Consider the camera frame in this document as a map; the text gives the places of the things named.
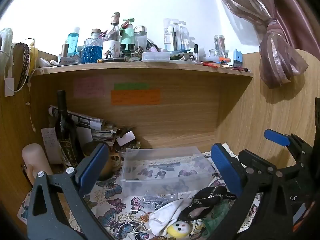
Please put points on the orange highlighter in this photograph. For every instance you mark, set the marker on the orange highlighter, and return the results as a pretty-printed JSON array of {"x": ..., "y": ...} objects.
[{"x": 224, "y": 60}]

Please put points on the tall blue liquid bottle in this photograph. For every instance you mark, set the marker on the tall blue liquid bottle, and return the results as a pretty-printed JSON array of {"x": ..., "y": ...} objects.
[{"x": 73, "y": 42}]

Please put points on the white handwritten paper note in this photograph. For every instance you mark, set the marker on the white handwritten paper note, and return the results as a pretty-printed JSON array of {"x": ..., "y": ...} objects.
[{"x": 48, "y": 145}]

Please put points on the white card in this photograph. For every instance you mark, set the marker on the white card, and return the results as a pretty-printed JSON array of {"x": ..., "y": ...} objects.
[{"x": 125, "y": 138}]

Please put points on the dark pen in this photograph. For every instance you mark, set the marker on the dark pen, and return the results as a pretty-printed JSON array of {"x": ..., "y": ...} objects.
[{"x": 112, "y": 60}]

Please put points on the small dropper bottle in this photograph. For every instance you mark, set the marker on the small dropper bottle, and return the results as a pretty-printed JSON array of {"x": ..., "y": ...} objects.
[{"x": 196, "y": 53}]

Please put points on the small blue plastic block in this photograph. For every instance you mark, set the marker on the small blue plastic block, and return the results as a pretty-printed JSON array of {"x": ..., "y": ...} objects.
[{"x": 238, "y": 58}]

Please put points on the flat clear plastic case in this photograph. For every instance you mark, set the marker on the flat clear plastic case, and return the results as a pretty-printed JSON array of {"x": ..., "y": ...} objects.
[{"x": 155, "y": 56}]

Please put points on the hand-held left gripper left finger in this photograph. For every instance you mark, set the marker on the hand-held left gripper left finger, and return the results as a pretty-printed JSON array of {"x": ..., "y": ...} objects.
[{"x": 91, "y": 170}]

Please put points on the clear bottle with silver cap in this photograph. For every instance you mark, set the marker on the clear bottle with silver cap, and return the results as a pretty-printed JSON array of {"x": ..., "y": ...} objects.
[{"x": 140, "y": 38}]

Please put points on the yellow plush ball with face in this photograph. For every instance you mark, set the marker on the yellow plush ball with face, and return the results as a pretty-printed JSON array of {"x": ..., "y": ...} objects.
[{"x": 178, "y": 229}]

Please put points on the green sticky note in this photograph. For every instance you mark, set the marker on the green sticky note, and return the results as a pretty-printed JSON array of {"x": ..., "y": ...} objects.
[{"x": 131, "y": 86}]

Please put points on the clear plastic storage box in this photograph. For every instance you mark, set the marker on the clear plastic storage box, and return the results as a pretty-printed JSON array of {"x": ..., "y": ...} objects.
[{"x": 165, "y": 172}]

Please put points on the pink sticky note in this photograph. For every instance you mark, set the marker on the pink sticky note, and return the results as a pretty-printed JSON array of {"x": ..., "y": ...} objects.
[{"x": 88, "y": 87}]

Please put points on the wooden shelf unit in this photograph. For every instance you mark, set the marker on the wooden shelf unit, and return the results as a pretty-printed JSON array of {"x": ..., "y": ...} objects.
[{"x": 180, "y": 120}]

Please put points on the red pen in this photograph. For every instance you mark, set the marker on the red pen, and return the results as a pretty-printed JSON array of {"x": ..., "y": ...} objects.
[{"x": 211, "y": 65}]

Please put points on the dark wine bottle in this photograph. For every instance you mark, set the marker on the dark wine bottle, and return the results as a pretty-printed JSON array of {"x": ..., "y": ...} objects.
[{"x": 66, "y": 135}]

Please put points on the textured glass bottle blue liquid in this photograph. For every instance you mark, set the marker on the textured glass bottle blue liquid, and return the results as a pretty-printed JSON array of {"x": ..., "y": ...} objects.
[{"x": 92, "y": 50}]

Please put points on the black patterned fabric band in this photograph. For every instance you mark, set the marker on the black patterned fabric band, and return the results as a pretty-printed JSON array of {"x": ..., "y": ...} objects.
[{"x": 208, "y": 197}]

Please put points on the orange sticky note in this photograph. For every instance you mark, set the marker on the orange sticky note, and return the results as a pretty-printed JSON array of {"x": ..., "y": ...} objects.
[{"x": 135, "y": 97}]

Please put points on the white mug with figure print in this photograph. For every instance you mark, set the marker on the white mug with figure print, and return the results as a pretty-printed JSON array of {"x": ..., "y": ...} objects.
[{"x": 110, "y": 49}]

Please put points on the crinkled clear plastic wrapper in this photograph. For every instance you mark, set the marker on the crinkled clear plastic wrapper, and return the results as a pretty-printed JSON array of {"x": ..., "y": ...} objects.
[{"x": 155, "y": 198}]

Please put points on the pale pink cylinder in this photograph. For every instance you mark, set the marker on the pale pink cylinder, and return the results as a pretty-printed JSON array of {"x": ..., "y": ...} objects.
[{"x": 33, "y": 157}]

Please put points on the clear glass bottle with cork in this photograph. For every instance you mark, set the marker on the clear glass bottle with cork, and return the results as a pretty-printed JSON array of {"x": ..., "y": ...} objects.
[{"x": 113, "y": 31}]

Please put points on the yellow-brown mug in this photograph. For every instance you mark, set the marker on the yellow-brown mug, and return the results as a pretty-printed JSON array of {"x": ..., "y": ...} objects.
[{"x": 107, "y": 165}]

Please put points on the black lace band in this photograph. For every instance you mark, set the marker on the black lace band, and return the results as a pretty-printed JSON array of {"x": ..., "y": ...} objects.
[{"x": 23, "y": 65}]

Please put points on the small bowl of trinkets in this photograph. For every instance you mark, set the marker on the small bowl of trinkets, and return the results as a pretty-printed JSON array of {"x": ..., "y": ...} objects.
[{"x": 128, "y": 148}]

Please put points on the mauve striped curtain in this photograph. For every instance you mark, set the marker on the mauve striped curtain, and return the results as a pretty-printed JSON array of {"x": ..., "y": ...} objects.
[{"x": 277, "y": 55}]

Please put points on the butterfly print table cloth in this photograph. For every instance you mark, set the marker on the butterfly print table cloth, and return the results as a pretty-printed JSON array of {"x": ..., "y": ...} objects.
[{"x": 112, "y": 205}]

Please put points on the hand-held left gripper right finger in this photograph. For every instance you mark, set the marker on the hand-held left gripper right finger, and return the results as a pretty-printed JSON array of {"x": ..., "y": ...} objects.
[{"x": 226, "y": 172}]

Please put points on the white knitted cloth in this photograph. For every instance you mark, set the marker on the white knitted cloth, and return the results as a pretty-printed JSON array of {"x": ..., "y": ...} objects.
[{"x": 5, "y": 41}]

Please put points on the cardboard tube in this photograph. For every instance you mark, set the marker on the cardboard tube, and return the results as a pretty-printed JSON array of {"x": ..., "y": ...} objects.
[{"x": 64, "y": 50}]

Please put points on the stack of newspapers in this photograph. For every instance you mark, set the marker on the stack of newspapers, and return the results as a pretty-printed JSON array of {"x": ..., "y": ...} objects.
[{"x": 87, "y": 123}]

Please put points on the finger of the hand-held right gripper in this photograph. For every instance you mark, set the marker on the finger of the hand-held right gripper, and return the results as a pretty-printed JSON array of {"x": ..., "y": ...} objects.
[
  {"x": 276, "y": 137},
  {"x": 255, "y": 158}
]

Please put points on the yellow headband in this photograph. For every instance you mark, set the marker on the yellow headband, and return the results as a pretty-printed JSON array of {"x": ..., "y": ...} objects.
[{"x": 34, "y": 57}]

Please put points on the clear blister pack of brushes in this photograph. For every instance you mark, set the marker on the clear blister pack of brushes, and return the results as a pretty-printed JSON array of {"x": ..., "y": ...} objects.
[{"x": 175, "y": 36}]

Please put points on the green lace cloth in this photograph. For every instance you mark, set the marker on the green lace cloth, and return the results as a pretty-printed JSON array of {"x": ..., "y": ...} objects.
[{"x": 216, "y": 217}]

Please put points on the mint green pump bottle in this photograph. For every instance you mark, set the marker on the mint green pump bottle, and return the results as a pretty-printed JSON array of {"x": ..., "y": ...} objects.
[{"x": 128, "y": 36}]

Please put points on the small black bottles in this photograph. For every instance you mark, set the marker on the small black bottles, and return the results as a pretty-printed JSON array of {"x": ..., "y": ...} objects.
[{"x": 127, "y": 50}]

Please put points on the clear glass jar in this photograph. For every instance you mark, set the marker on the clear glass jar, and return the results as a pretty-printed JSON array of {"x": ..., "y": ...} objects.
[{"x": 220, "y": 45}]

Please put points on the white hanging tag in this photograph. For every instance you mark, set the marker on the white hanging tag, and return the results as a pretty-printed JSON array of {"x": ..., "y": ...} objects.
[{"x": 9, "y": 87}]

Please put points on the white tube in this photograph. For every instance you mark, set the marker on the white tube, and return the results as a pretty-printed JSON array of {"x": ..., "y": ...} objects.
[{"x": 45, "y": 62}]

